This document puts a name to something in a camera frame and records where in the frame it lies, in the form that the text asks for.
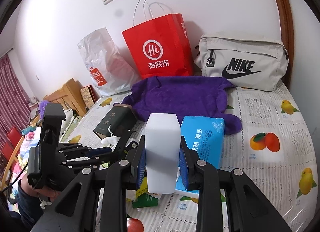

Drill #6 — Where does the blue tissue pack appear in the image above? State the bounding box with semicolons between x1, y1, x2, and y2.
173;115;225;196

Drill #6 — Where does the red chair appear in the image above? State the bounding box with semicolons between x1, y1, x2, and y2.
1;126;22;161

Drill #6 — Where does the green wet wipe packet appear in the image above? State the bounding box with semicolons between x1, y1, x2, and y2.
132;192;162;209

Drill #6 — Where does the purple plush toy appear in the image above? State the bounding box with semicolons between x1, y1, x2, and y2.
39;100;49;116

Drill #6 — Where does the purple fleece towel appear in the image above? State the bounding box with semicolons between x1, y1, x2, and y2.
121;76;242;135

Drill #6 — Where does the red striped curtain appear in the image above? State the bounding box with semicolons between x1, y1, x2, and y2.
0;55;30;148

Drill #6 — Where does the dark green tea tin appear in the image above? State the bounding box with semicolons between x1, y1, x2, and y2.
93;104;137;140

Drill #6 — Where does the wooden headboard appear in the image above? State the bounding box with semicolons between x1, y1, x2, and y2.
43;78;87;117

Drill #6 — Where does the white sock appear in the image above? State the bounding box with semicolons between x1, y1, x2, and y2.
101;136;120;147

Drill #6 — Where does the fruit print tablecloth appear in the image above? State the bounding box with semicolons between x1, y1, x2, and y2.
62;81;319;231

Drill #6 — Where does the grey Nike waist bag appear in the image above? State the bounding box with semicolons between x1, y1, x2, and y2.
195;33;289;91

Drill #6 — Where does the spotted white pillow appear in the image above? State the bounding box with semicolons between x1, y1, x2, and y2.
59;110;75;141

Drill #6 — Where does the person's left hand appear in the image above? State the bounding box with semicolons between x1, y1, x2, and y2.
20;175;60;202

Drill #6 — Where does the white Miniso plastic bag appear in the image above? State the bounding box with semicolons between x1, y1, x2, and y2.
78;28;140;96

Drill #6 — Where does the white sponge block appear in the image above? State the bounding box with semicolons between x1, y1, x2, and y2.
144;113;181;194

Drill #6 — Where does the red Haidilao paper bag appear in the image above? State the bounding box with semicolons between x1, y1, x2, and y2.
122;13;194;79

